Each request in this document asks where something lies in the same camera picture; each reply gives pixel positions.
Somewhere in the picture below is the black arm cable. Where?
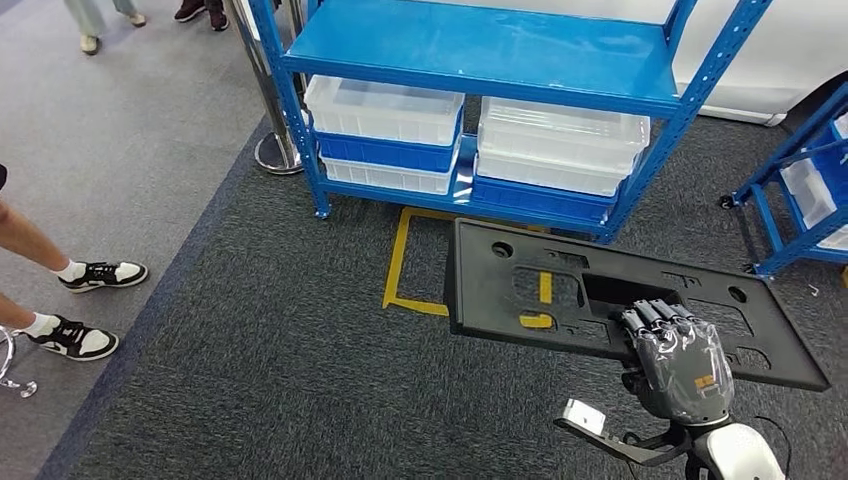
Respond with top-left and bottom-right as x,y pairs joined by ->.
751,415 -> 794,480

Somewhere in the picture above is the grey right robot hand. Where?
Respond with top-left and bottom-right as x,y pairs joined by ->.
619,299 -> 735,425

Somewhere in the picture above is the blue wheeled rack cart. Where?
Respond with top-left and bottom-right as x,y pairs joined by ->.
720,82 -> 848,280

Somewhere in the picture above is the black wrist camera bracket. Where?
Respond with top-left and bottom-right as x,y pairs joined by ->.
555,417 -> 694,466

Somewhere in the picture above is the person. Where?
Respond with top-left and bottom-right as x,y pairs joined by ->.
64,0 -> 148,56
174,0 -> 230,32
0,162 -> 150,363

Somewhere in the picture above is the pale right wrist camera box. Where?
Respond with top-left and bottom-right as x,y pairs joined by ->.
561,398 -> 607,437

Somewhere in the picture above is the clear curved tube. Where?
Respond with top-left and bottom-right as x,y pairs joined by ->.
0,324 -> 39,400

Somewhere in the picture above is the blue metal shelf rack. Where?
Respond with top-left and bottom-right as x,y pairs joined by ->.
248,0 -> 773,245

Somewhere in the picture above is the white car with red stripe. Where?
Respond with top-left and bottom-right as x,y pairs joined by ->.
410,0 -> 848,128

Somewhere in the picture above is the chrome stanchion post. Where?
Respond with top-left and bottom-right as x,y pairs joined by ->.
223,0 -> 306,176

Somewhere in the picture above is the black plastic frame part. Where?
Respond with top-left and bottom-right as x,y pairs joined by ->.
445,218 -> 831,392

